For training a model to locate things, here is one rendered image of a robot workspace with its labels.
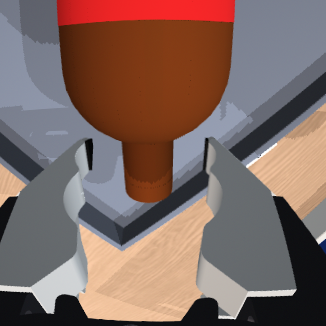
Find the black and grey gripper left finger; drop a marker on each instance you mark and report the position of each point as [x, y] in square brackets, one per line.
[41, 251]

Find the grey rectangular tray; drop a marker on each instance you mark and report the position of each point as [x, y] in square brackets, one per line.
[277, 80]

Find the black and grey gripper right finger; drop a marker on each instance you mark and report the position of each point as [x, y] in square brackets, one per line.
[257, 258]

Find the grey flat bar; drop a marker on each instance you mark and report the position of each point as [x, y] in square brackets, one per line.
[315, 221]

